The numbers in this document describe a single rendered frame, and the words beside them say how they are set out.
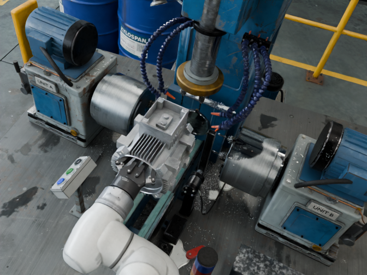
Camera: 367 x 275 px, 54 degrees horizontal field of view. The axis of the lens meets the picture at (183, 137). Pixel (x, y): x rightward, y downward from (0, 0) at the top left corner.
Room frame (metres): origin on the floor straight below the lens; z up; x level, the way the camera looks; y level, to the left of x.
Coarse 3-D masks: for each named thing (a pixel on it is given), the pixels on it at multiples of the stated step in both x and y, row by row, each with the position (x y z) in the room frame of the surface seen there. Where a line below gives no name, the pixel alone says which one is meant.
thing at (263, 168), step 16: (240, 128) 1.04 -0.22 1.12; (240, 144) 0.92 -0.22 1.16; (256, 144) 0.93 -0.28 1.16; (272, 144) 0.95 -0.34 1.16; (224, 160) 0.91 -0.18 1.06; (240, 160) 0.87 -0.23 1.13; (256, 160) 0.87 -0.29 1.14; (272, 160) 0.88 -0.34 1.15; (224, 176) 0.85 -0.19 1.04; (240, 176) 0.83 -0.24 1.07; (256, 176) 0.83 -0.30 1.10; (272, 176) 0.84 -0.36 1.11; (256, 192) 0.81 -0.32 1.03
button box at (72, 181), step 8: (88, 160) 0.77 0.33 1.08; (80, 168) 0.73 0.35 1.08; (88, 168) 0.74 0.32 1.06; (64, 176) 0.69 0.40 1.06; (72, 176) 0.68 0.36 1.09; (80, 176) 0.70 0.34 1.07; (56, 184) 0.66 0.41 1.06; (64, 184) 0.64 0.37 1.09; (72, 184) 0.66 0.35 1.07; (80, 184) 0.68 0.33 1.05; (56, 192) 0.63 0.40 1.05; (64, 192) 0.62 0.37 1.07; (72, 192) 0.64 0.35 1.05
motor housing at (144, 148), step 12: (132, 132) 0.70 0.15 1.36; (132, 144) 0.65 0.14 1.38; (144, 144) 0.64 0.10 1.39; (156, 144) 0.64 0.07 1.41; (180, 144) 0.69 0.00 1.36; (132, 156) 0.59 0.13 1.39; (144, 156) 0.59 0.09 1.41; (156, 156) 0.60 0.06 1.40; (168, 156) 0.63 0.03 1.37; (180, 156) 0.65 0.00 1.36; (180, 168) 0.64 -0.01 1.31; (156, 180) 0.63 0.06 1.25; (168, 180) 0.57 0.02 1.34; (144, 192) 0.58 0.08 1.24; (156, 192) 0.57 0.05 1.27
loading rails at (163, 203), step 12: (192, 156) 1.01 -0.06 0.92; (192, 168) 1.00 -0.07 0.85; (180, 180) 0.86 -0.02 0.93; (168, 192) 0.80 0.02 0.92; (180, 192) 0.87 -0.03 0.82; (144, 204) 0.77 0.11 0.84; (156, 204) 0.74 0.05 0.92; (168, 204) 0.74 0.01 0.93; (132, 216) 0.68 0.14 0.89; (156, 216) 0.68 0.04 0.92; (168, 216) 0.76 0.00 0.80; (132, 228) 0.65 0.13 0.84; (144, 228) 0.62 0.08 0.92; (156, 228) 0.64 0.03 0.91
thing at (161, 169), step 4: (188, 124) 0.75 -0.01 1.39; (184, 128) 0.74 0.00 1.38; (188, 128) 0.74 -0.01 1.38; (192, 128) 0.75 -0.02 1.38; (188, 132) 0.74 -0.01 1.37; (120, 148) 0.62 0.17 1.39; (124, 148) 0.62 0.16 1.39; (116, 152) 0.61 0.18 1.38; (120, 152) 0.61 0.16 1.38; (124, 152) 0.61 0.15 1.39; (120, 156) 0.60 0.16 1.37; (160, 164) 0.59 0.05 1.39; (156, 168) 0.58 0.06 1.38; (160, 168) 0.57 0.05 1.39; (164, 168) 0.58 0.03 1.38; (160, 172) 0.57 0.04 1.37; (164, 172) 0.57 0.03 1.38; (156, 196) 0.57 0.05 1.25; (160, 196) 0.57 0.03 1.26
